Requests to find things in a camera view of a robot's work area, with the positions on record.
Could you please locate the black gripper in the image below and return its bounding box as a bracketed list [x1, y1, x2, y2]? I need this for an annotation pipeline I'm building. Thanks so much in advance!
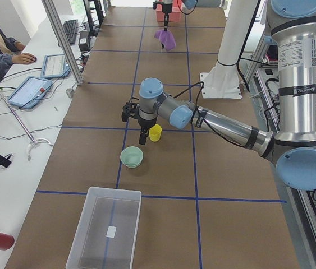
[138, 118, 157, 145]
[162, 2, 172, 31]

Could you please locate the yellow plastic cup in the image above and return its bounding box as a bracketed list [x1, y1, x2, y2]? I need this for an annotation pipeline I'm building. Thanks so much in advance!
[149, 124, 162, 142]

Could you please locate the purple cloth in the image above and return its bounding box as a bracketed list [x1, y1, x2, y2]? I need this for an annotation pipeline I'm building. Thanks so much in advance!
[154, 29, 176, 52]

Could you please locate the clear plastic box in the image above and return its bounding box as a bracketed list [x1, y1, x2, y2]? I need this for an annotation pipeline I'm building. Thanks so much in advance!
[66, 187, 141, 268]

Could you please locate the pink plastic tray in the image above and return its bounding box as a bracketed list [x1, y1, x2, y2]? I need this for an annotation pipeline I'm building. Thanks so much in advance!
[156, 0, 182, 23]

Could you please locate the light green bowl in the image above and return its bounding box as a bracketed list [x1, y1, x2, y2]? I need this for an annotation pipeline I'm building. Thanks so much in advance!
[120, 146, 144, 168]

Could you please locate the black keyboard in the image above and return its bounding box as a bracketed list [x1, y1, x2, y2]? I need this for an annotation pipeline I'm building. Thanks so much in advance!
[63, 19, 78, 45]

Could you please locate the reach grabber stick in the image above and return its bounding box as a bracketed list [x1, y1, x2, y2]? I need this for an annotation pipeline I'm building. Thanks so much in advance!
[0, 90, 54, 161]

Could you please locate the far teach pendant tablet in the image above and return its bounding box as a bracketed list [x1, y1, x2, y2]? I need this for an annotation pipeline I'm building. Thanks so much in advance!
[40, 54, 70, 79]

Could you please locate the teach pendant tablet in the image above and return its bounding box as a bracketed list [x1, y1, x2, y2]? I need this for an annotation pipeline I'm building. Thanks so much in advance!
[8, 76, 53, 109]
[40, 54, 70, 79]

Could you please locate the near teach pendant tablet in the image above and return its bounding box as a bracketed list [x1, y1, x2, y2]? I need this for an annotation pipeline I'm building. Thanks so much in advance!
[8, 76, 53, 109]

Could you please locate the black camera cable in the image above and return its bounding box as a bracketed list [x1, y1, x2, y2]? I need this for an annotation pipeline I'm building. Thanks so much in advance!
[171, 81, 205, 113]

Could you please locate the white camera stand base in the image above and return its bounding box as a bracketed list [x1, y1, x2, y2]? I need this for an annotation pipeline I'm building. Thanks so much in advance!
[202, 1, 248, 99]

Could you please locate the aluminium frame post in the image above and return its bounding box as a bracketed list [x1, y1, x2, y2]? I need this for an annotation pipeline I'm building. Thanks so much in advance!
[42, 0, 83, 86]

